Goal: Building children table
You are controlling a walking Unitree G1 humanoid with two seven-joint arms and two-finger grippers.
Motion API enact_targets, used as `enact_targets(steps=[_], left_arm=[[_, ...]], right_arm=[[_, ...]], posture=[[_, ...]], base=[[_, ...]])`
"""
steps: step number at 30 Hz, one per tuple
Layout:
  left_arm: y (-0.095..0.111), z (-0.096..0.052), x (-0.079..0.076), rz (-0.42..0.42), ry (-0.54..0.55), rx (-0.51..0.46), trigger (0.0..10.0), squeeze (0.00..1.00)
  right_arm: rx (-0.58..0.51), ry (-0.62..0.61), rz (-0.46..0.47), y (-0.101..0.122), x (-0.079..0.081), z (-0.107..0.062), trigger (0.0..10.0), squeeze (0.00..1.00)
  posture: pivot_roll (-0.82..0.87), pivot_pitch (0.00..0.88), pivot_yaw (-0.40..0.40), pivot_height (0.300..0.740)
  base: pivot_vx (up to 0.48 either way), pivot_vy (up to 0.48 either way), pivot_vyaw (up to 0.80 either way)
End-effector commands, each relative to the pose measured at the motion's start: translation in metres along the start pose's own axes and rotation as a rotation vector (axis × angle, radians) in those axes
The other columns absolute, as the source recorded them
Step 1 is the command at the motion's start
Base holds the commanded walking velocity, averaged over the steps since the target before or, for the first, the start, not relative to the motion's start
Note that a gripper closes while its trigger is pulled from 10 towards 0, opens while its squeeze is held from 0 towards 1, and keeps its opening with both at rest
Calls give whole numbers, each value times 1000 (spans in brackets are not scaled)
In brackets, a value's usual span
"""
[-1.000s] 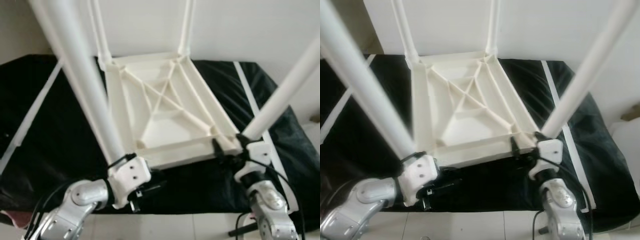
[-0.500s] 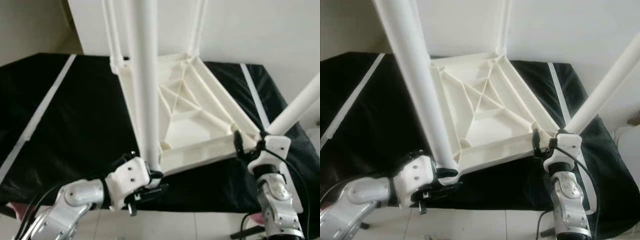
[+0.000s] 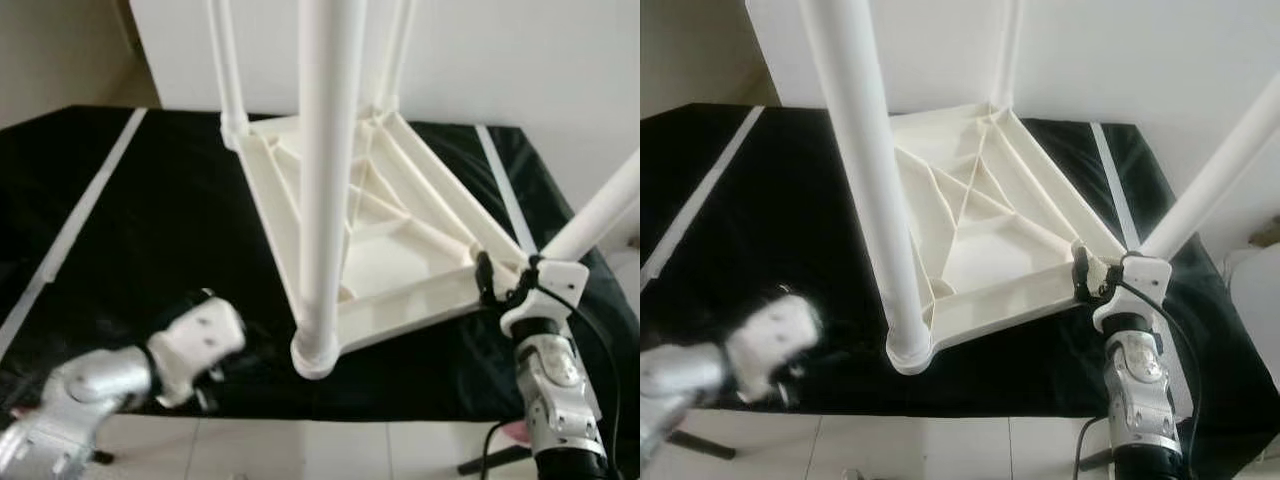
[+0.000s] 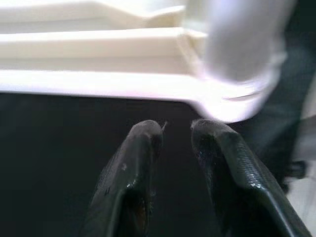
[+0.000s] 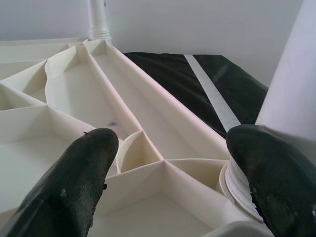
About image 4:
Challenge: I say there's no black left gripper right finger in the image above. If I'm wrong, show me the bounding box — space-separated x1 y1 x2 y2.
190 118 314 237

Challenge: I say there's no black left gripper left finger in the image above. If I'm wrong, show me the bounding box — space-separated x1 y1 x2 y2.
83 119 169 237

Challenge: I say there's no white plastic table leg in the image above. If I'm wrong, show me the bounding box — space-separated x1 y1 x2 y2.
182 0 298 86

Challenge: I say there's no white plastic table top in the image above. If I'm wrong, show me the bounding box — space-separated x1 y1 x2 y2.
0 0 274 124

